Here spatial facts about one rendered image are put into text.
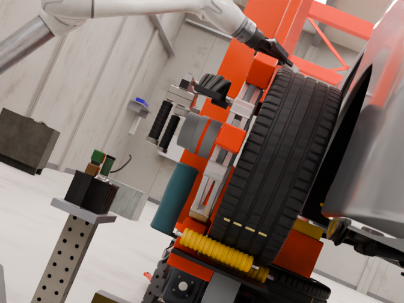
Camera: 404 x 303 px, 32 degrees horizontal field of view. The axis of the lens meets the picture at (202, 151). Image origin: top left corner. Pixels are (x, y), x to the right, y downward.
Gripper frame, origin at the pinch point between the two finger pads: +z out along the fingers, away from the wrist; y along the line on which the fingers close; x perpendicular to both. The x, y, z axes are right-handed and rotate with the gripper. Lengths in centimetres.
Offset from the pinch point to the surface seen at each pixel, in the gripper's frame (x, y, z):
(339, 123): -2.0, -6.2, 32.2
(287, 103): -38, 31, -11
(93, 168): -67, -27, -41
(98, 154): -62, -26, -42
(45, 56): 431, -879, -16
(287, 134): -49, 32, -7
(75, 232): -81, -53, -30
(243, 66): 11.0, -31.5, -5.5
